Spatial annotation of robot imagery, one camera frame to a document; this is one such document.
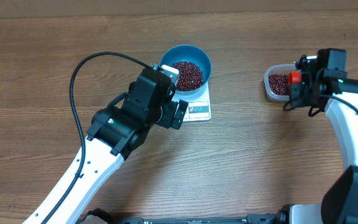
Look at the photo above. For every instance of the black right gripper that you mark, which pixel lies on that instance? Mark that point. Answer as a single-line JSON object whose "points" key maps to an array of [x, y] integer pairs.
{"points": [[296, 93]]}

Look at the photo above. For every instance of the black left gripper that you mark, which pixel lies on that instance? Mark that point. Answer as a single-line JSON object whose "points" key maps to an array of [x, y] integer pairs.
{"points": [[170, 108]]}

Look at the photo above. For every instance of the orange measuring scoop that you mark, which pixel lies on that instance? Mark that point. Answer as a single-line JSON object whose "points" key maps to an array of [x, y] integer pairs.
{"points": [[294, 78]]}

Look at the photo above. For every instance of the red adzuki beans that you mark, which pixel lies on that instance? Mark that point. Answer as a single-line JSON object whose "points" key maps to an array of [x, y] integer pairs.
{"points": [[191, 76]]}

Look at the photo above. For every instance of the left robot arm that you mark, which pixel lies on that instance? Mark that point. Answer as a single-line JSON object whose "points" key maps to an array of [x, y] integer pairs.
{"points": [[115, 132]]}

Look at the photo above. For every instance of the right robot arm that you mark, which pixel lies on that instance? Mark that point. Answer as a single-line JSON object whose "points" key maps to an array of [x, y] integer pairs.
{"points": [[321, 84]]}

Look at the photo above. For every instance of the white digital kitchen scale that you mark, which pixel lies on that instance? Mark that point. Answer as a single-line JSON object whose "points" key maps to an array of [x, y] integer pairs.
{"points": [[199, 105]]}

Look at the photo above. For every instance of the teal plastic bowl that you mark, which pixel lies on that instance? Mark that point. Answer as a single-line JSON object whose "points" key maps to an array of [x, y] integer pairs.
{"points": [[189, 53]]}

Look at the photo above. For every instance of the clear plastic food container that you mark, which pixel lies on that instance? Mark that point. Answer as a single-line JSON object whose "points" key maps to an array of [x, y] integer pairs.
{"points": [[276, 82]]}

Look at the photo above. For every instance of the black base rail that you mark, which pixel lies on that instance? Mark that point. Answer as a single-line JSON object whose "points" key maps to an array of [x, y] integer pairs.
{"points": [[100, 216]]}

